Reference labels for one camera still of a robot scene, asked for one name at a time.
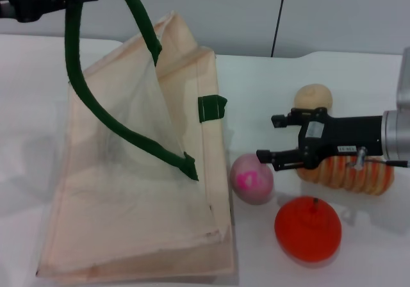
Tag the orange striped bread loaf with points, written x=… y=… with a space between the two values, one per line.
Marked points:
x=368 y=179

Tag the beige round bun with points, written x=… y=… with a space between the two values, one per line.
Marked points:
x=312 y=96

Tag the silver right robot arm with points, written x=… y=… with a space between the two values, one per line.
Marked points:
x=398 y=130

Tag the pink peach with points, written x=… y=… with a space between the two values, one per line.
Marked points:
x=251 y=181

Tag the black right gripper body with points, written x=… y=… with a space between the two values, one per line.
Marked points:
x=346 y=133

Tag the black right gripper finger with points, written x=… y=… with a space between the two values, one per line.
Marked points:
x=282 y=157
x=293 y=117

